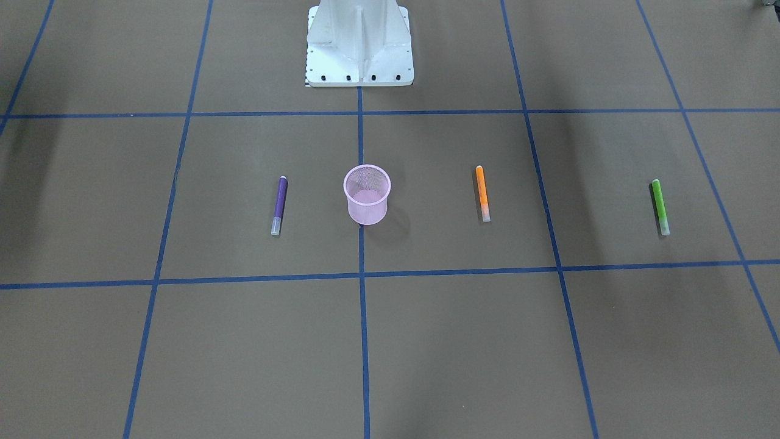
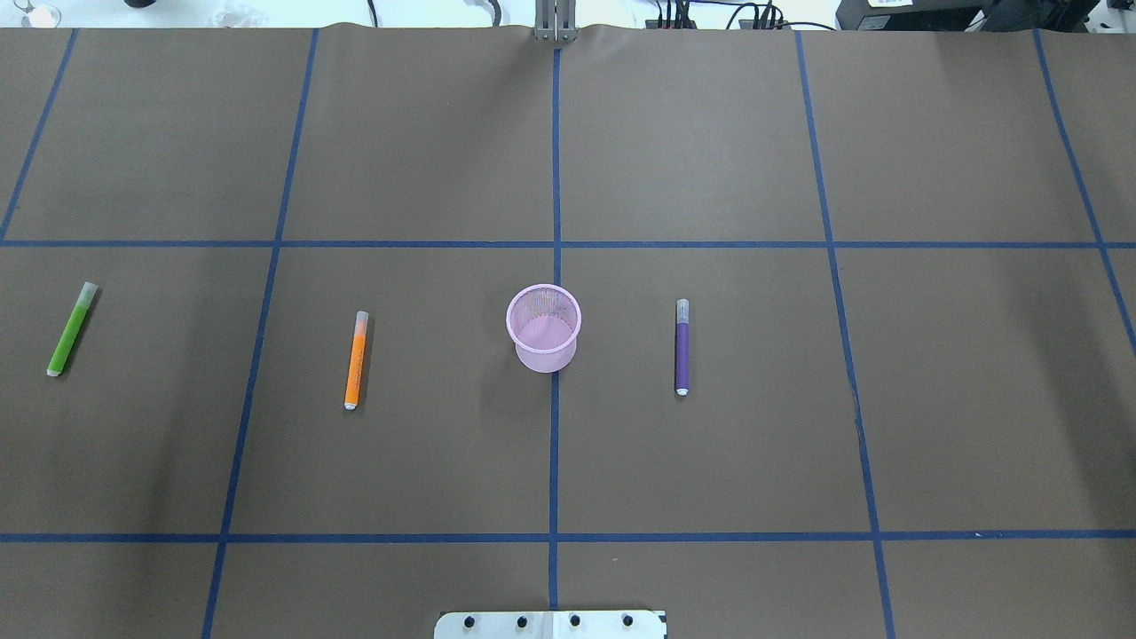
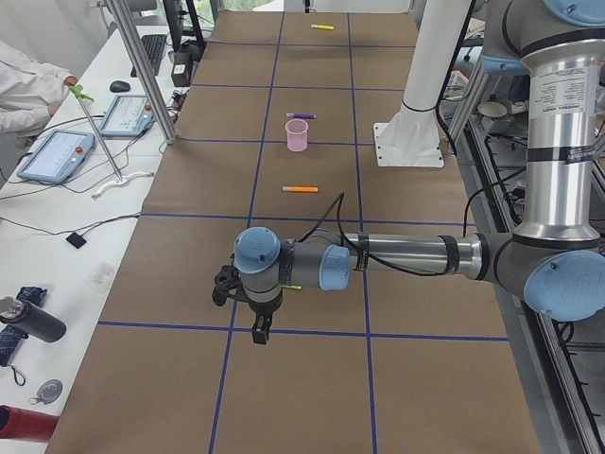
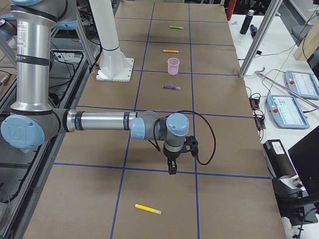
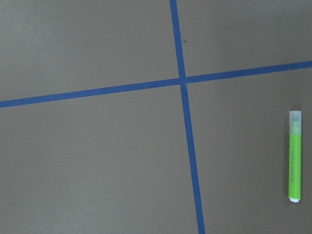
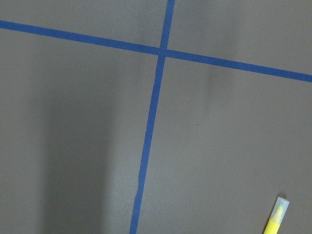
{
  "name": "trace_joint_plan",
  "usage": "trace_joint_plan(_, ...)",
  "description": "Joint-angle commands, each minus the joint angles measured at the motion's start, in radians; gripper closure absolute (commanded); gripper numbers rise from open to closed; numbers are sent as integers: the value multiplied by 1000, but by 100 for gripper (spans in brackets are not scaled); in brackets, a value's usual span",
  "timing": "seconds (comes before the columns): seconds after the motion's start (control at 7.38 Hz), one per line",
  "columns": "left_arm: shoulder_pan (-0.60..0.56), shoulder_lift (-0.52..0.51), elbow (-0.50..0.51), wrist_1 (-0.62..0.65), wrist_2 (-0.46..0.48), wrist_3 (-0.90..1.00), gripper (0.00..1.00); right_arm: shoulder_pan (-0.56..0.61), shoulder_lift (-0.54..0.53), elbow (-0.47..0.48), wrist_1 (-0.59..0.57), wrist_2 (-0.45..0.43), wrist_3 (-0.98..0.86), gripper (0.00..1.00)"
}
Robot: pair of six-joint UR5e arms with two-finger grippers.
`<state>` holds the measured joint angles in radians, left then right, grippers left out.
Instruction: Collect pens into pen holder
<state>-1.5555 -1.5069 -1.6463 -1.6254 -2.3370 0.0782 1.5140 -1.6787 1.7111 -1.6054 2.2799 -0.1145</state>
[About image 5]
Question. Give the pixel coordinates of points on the green highlighter pen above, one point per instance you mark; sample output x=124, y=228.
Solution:
x=295, y=129

